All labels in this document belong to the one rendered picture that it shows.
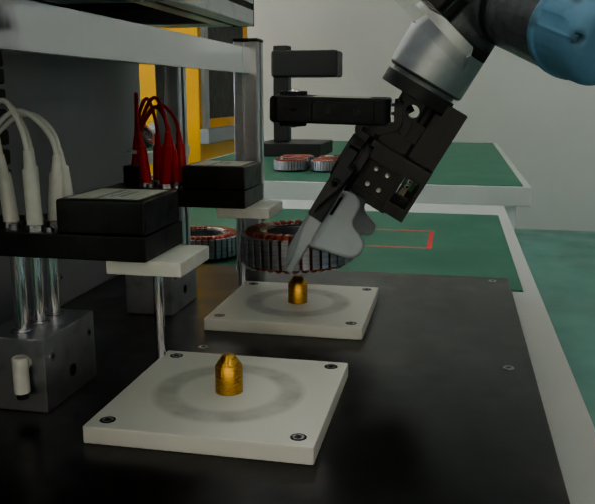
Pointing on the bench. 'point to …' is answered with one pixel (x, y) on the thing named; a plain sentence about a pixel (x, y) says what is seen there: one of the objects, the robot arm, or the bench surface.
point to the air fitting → (21, 376)
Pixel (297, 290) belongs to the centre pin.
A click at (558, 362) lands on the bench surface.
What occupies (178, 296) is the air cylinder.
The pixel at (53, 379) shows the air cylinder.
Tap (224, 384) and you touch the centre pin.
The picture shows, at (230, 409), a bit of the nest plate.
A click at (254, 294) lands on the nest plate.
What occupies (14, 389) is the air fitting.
